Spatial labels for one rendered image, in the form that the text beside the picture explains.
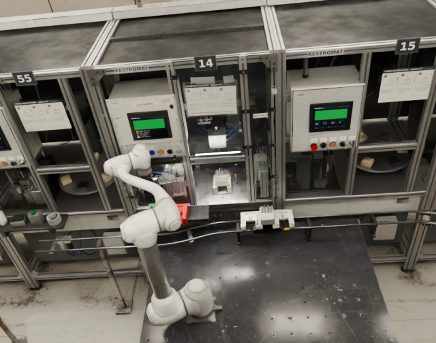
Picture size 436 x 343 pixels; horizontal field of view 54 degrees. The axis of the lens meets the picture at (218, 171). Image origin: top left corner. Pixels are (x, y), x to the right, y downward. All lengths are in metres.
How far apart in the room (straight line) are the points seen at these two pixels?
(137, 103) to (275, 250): 1.39
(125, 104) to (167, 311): 1.24
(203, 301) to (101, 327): 1.35
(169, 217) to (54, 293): 2.10
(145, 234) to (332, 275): 1.32
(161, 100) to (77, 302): 2.08
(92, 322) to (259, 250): 1.55
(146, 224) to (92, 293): 1.84
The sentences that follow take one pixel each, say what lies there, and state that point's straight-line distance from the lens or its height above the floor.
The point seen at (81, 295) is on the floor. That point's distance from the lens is 4.02.
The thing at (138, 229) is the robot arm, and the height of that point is 1.47.
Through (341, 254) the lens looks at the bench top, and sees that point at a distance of 3.09.
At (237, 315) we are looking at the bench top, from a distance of 2.79.
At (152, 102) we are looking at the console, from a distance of 2.61.
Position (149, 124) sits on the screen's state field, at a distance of 2.67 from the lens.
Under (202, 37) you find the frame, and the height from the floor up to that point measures 2.01.
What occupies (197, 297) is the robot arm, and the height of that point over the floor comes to 0.93.
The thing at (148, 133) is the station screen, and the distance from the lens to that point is 2.71.
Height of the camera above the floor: 3.04
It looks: 39 degrees down
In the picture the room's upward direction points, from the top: 7 degrees counter-clockwise
